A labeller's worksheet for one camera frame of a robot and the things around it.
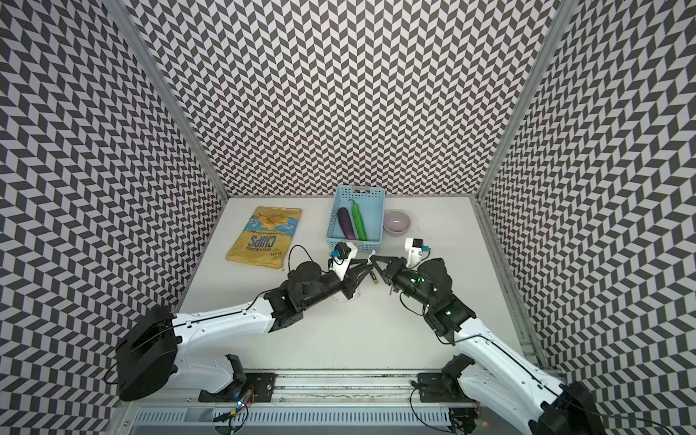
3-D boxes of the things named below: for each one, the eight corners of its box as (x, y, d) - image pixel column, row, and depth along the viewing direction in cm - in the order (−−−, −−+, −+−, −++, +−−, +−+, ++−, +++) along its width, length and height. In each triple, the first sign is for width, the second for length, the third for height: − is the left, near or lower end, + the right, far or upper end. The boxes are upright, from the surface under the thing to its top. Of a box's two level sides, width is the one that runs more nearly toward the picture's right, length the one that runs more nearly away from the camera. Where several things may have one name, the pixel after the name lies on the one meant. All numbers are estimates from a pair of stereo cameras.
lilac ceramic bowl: (384, 236, 106) (385, 225, 101) (383, 219, 112) (384, 209, 107) (409, 236, 106) (411, 225, 101) (407, 219, 112) (409, 209, 107)
